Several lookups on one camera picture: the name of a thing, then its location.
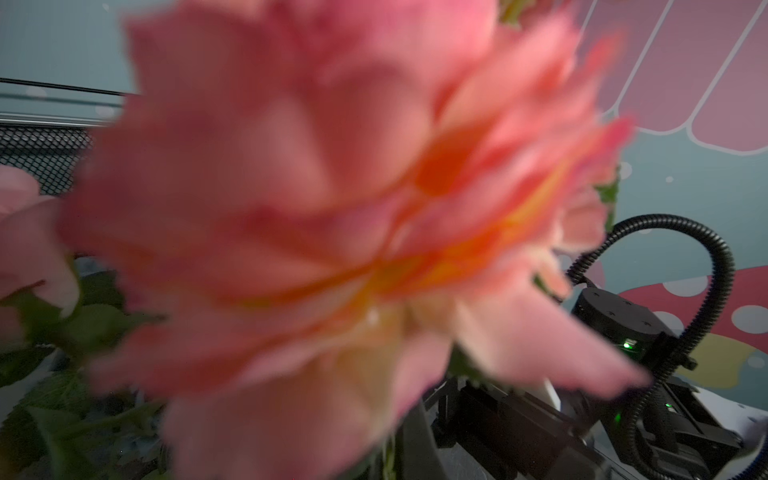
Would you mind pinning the black mesh wall basket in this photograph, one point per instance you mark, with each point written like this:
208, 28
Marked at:
46, 127

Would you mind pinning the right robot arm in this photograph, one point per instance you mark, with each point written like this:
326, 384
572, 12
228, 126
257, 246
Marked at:
666, 430

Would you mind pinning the pink rose stem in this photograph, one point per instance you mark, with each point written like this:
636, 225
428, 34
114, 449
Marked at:
38, 279

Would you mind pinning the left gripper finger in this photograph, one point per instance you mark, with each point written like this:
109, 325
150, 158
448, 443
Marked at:
416, 455

